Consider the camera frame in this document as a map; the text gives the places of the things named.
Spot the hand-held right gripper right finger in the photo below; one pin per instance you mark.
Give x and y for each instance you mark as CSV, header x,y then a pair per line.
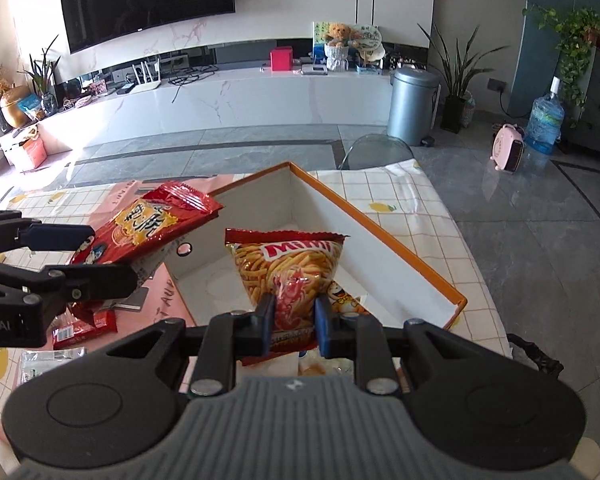
x,y
323,330

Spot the checkered lemon tablecloth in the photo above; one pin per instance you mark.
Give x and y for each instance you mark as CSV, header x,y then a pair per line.
x,y
430,215

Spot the green orchid plant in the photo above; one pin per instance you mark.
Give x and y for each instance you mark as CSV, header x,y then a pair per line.
x,y
45,75

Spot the black curved television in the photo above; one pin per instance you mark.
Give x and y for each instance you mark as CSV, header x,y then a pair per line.
x,y
145,0

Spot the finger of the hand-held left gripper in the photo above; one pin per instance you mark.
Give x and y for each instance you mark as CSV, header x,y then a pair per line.
x,y
95,282
62,237

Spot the red cube box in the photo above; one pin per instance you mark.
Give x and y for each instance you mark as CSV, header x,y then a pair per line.
x,y
281,59

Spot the orange cartoon snack packet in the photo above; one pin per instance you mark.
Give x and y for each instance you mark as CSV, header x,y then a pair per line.
x,y
347,300

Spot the round hand fan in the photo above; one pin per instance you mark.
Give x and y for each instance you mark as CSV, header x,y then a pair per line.
x,y
370,45

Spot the orange cardboard box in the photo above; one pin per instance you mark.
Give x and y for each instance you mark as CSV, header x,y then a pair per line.
x,y
380,270

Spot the pink space heater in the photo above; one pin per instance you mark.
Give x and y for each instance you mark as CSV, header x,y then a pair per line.
x,y
505,147

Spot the red stick snack packet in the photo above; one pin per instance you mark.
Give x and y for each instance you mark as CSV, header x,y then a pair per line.
x,y
285,265

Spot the red cartoon snack packet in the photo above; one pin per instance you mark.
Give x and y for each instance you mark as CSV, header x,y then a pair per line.
x,y
145,222

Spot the blue water jug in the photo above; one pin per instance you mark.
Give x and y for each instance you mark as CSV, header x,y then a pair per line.
x,y
545,122

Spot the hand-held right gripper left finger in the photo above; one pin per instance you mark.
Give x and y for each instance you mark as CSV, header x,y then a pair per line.
x,y
266,327

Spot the wall outlet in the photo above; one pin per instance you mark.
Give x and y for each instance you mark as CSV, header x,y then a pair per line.
x,y
496,84

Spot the grey pedal trash can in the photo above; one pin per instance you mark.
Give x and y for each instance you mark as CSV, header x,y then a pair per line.
x,y
412,105

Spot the long leaf plant black pot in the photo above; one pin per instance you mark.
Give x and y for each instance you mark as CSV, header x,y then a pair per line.
x,y
453,110

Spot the small red snack packet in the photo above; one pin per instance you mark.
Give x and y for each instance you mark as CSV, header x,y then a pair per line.
x,y
87,325

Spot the clear green snack packet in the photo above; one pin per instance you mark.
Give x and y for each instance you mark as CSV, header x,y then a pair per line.
x,y
47,365

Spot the white router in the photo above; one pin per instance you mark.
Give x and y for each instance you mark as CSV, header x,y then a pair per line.
x,y
145,86

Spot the brown teddy bear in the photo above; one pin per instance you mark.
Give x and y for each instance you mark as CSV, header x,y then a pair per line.
x,y
337,34

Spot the white lace basket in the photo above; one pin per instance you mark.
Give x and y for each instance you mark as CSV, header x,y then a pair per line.
x,y
337,59

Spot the gold vase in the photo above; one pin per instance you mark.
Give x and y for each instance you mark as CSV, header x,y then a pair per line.
x,y
15,107

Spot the dark green cabinet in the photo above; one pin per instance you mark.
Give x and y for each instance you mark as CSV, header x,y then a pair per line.
x,y
597,105

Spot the orange white carton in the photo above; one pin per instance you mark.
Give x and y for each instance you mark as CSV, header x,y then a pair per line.
x,y
30,152

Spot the clear glass chair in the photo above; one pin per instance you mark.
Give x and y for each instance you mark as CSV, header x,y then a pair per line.
x,y
375,152

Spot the white marble media console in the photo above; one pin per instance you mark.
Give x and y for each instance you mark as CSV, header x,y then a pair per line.
x,y
240,102

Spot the trailing pothos plant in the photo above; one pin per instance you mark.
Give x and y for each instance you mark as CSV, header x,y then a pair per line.
x,y
577,35

